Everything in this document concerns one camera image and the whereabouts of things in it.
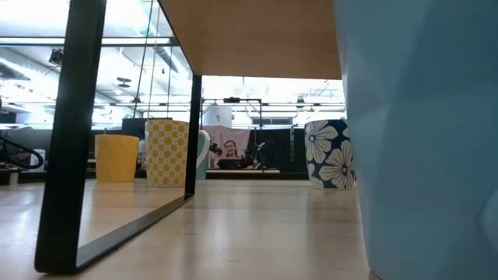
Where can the background black robot arm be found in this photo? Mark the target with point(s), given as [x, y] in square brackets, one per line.
[260, 149]
[214, 148]

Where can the pink backdrop cloth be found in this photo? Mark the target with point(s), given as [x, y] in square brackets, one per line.
[218, 136]

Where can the white container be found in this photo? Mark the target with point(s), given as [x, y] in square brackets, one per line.
[38, 159]

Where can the black ceiling-mounted device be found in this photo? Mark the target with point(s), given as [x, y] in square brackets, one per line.
[56, 57]

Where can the plain yellow mug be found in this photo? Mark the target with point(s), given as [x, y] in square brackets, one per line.
[116, 157]

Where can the black ceiling disc fixture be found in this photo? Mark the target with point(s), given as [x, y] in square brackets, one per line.
[123, 79]

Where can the white cylindrical tank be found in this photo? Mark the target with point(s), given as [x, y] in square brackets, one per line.
[217, 116]

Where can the large white mug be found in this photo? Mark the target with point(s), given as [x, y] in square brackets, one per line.
[200, 173]

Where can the black aluminium table frame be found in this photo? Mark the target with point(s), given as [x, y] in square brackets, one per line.
[253, 176]

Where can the wooden shelf riser black legs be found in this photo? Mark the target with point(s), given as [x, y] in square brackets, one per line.
[66, 155]

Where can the light blue faceted mug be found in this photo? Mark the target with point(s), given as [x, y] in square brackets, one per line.
[428, 155]

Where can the person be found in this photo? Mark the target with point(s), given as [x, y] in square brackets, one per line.
[231, 153]

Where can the navy white flower mug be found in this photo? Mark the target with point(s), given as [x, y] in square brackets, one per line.
[328, 155]

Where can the black partition curtain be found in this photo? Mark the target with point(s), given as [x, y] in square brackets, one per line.
[280, 151]

